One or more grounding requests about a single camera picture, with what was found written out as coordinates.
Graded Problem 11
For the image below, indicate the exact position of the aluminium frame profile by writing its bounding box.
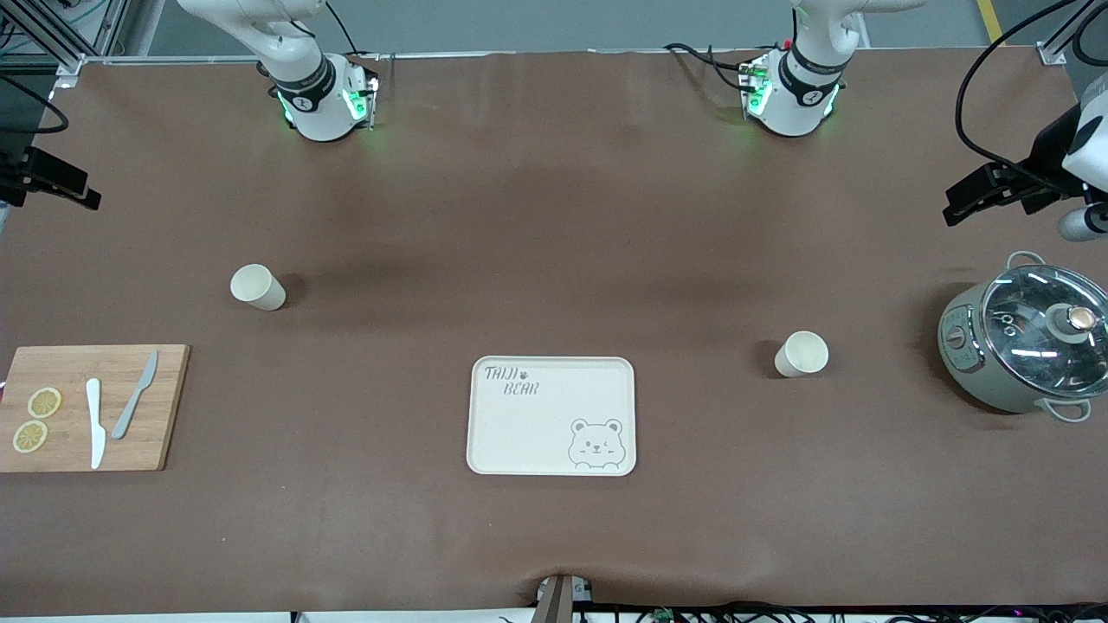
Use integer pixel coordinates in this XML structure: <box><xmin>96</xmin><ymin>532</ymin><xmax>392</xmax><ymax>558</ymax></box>
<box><xmin>0</xmin><ymin>0</ymin><xmax>132</xmax><ymax>77</ymax></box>

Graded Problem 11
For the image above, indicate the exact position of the cream bear print tray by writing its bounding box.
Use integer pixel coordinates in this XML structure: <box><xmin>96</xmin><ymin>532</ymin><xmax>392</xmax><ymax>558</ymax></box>
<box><xmin>466</xmin><ymin>356</ymin><xmax>637</xmax><ymax>477</ymax></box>

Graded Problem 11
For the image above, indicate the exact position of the brown table cover mat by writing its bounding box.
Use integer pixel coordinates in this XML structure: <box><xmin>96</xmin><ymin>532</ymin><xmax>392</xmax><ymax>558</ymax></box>
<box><xmin>0</xmin><ymin>49</ymin><xmax>1108</xmax><ymax>617</ymax></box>

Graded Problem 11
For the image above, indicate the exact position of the wooden cutting board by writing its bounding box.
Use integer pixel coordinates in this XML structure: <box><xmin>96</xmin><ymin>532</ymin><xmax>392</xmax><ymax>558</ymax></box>
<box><xmin>0</xmin><ymin>344</ymin><xmax>191</xmax><ymax>473</ymax></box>

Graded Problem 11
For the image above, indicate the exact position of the glass pot lid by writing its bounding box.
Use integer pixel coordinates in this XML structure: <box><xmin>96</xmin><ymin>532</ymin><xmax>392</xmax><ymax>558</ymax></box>
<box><xmin>981</xmin><ymin>264</ymin><xmax>1108</xmax><ymax>399</ymax></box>

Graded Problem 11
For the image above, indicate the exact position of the black base power cable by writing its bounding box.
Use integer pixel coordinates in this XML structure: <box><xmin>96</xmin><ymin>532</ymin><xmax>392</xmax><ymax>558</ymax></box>
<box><xmin>664</xmin><ymin>42</ymin><xmax>764</xmax><ymax>93</ymax></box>
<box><xmin>322</xmin><ymin>0</ymin><xmax>382</xmax><ymax>63</ymax></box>

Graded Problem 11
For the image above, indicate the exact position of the metal table edge clamp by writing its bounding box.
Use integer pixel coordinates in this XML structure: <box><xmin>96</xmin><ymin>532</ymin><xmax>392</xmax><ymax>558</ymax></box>
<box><xmin>534</xmin><ymin>574</ymin><xmax>595</xmax><ymax>623</ymax></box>

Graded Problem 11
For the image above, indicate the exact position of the grey-green electric cooking pot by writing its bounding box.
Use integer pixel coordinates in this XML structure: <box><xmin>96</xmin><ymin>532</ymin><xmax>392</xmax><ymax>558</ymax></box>
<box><xmin>937</xmin><ymin>251</ymin><xmax>1108</xmax><ymax>423</ymax></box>

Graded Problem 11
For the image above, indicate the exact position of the white IKEA cup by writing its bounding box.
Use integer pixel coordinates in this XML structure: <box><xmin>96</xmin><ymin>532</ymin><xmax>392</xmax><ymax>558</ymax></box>
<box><xmin>229</xmin><ymin>264</ymin><xmax>287</xmax><ymax>312</ymax></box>
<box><xmin>774</xmin><ymin>331</ymin><xmax>829</xmax><ymax>379</ymax></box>

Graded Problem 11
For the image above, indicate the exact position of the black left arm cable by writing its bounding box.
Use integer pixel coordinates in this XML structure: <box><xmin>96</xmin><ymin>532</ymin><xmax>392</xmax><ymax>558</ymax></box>
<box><xmin>955</xmin><ymin>0</ymin><xmax>1108</xmax><ymax>188</ymax></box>

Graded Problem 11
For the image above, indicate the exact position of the white plastic knife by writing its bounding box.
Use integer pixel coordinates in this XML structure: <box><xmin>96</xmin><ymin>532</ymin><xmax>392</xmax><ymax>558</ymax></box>
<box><xmin>85</xmin><ymin>378</ymin><xmax>107</xmax><ymax>470</ymax></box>

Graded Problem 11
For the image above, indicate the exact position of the grey plastic knife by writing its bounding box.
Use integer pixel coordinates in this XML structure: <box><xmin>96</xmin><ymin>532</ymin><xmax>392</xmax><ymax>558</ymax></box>
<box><xmin>111</xmin><ymin>350</ymin><xmax>160</xmax><ymax>440</ymax></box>

